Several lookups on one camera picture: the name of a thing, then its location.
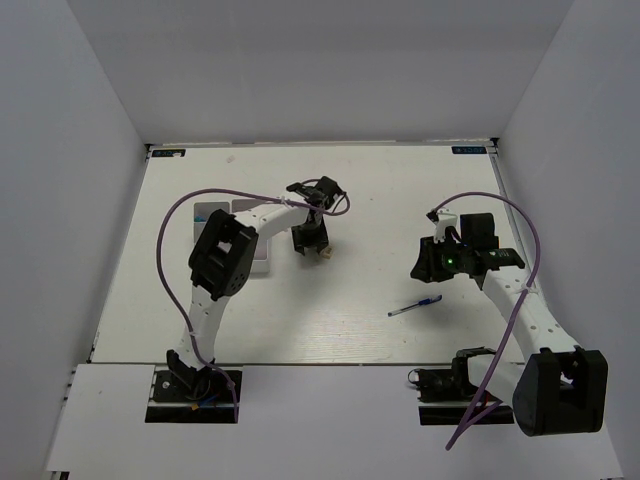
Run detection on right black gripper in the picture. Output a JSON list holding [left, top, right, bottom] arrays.
[[410, 233, 472, 283]]

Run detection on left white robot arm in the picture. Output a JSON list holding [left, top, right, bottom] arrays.
[[155, 176, 350, 399]]

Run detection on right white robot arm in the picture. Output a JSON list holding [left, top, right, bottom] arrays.
[[410, 208, 608, 436]]

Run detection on blue ballpoint pen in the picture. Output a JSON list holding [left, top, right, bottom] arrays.
[[387, 295, 443, 318]]

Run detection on right white organizer box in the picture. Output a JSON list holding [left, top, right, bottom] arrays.
[[231, 199, 271, 275]]

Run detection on right corner label sticker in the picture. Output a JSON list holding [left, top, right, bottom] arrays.
[[451, 145, 487, 155]]

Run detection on corner label sticker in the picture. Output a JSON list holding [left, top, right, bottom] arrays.
[[151, 149, 186, 158], [451, 145, 487, 155]]

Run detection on left corner label sticker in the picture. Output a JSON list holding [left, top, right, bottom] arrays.
[[151, 149, 186, 158]]

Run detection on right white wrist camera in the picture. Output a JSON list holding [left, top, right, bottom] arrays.
[[426, 208, 459, 243]]

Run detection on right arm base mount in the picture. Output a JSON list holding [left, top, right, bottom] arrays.
[[407, 347, 515, 426]]

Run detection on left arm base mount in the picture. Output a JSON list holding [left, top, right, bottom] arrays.
[[145, 369, 237, 425]]

